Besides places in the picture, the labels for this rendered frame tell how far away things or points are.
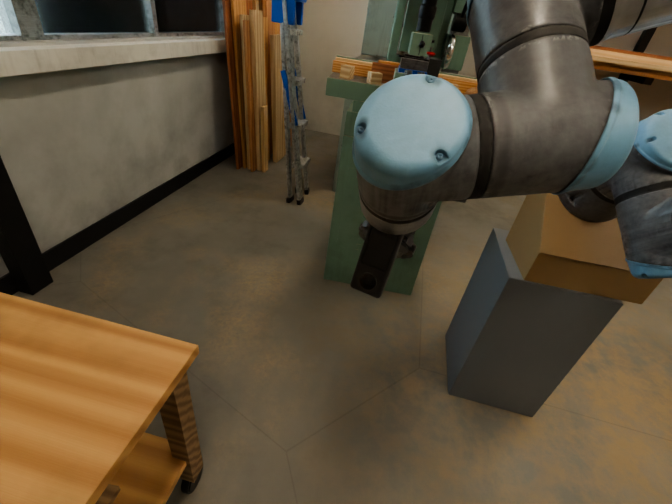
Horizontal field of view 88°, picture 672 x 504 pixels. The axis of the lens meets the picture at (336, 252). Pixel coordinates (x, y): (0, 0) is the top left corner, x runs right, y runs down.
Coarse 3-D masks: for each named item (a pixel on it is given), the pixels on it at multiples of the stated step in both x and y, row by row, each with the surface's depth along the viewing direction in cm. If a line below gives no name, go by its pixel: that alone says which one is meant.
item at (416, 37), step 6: (414, 36) 122; (420, 36) 122; (426, 36) 122; (432, 36) 122; (414, 42) 123; (426, 42) 123; (408, 48) 134; (414, 48) 124; (420, 48) 124; (426, 48) 124; (414, 54) 125; (420, 54) 125; (426, 54) 125
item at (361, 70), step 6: (336, 60) 134; (336, 66) 134; (360, 66) 133; (366, 66) 133; (354, 72) 135; (360, 72) 134; (366, 72) 134; (444, 78) 132; (462, 84) 132; (468, 84) 132; (474, 84) 131; (462, 90) 133
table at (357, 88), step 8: (336, 72) 135; (328, 80) 123; (336, 80) 123; (344, 80) 123; (352, 80) 124; (360, 80) 126; (328, 88) 125; (336, 88) 124; (344, 88) 124; (352, 88) 124; (360, 88) 123; (368, 88) 123; (376, 88) 123; (336, 96) 126; (344, 96) 125; (352, 96) 125; (360, 96) 125; (368, 96) 124
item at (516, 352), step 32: (480, 256) 128; (512, 256) 106; (480, 288) 119; (512, 288) 98; (544, 288) 96; (480, 320) 111; (512, 320) 104; (544, 320) 101; (576, 320) 99; (608, 320) 97; (448, 352) 140; (480, 352) 113; (512, 352) 110; (544, 352) 107; (576, 352) 105; (448, 384) 130; (480, 384) 121; (512, 384) 117; (544, 384) 114
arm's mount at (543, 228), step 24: (528, 216) 101; (552, 216) 92; (528, 240) 98; (552, 240) 91; (576, 240) 91; (600, 240) 91; (528, 264) 95; (552, 264) 92; (576, 264) 91; (600, 264) 89; (624, 264) 89; (576, 288) 95; (600, 288) 93; (624, 288) 92; (648, 288) 91
